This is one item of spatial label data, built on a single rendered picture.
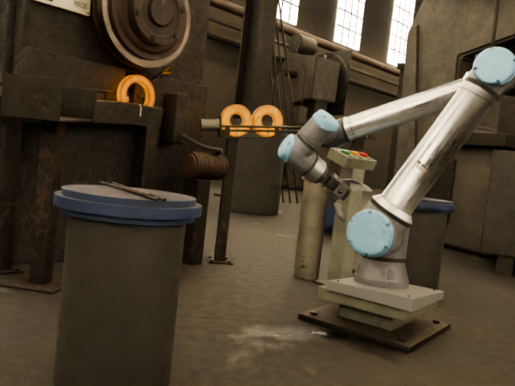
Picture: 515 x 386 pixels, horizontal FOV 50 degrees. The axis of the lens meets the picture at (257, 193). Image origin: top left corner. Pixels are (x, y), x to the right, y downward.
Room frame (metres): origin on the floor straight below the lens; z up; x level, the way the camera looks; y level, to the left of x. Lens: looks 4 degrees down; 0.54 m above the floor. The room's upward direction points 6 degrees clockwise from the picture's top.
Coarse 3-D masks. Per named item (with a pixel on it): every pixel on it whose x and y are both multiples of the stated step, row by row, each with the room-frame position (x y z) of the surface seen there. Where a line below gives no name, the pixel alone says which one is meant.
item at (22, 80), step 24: (24, 96) 1.79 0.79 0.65; (48, 96) 1.78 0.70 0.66; (72, 96) 2.04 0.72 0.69; (96, 96) 2.03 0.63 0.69; (48, 120) 1.91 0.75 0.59; (72, 120) 1.86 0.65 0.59; (48, 144) 1.91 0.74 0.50; (48, 168) 1.91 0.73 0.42; (48, 192) 1.91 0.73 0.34; (48, 216) 1.91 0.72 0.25; (48, 240) 1.91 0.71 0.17; (48, 264) 1.93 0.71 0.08; (24, 288) 1.84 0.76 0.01; (48, 288) 1.87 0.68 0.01
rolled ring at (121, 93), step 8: (128, 80) 2.43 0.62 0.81; (136, 80) 2.46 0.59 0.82; (144, 80) 2.49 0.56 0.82; (120, 88) 2.41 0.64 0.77; (144, 88) 2.52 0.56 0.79; (152, 88) 2.52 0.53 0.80; (120, 96) 2.40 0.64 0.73; (152, 96) 2.53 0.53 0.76; (144, 104) 2.52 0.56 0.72; (152, 104) 2.53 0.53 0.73
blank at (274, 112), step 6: (258, 108) 2.72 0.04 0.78; (264, 108) 2.72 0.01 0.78; (270, 108) 2.73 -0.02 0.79; (276, 108) 2.73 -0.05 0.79; (258, 114) 2.72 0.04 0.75; (264, 114) 2.72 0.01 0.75; (270, 114) 2.73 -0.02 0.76; (276, 114) 2.74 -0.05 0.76; (252, 120) 2.71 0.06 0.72; (258, 120) 2.72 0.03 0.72; (276, 120) 2.74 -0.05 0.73; (282, 120) 2.74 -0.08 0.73; (258, 132) 2.72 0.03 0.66; (264, 132) 2.72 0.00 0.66; (270, 132) 2.73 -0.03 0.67
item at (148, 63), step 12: (108, 0) 2.30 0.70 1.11; (108, 12) 2.31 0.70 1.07; (108, 24) 2.31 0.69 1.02; (108, 36) 2.32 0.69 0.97; (120, 48) 2.36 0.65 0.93; (180, 48) 2.60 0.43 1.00; (132, 60) 2.41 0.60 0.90; (144, 60) 2.45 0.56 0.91; (156, 60) 2.50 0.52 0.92; (168, 60) 2.55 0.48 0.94
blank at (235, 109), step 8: (224, 112) 2.68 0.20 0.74; (232, 112) 2.69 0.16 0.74; (240, 112) 2.70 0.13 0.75; (248, 112) 2.70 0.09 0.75; (224, 120) 2.68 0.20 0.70; (248, 120) 2.71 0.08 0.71; (224, 128) 2.68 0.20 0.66; (232, 128) 2.69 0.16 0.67; (240, 128) 2.70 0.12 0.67; (248, 128) 2.71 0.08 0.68
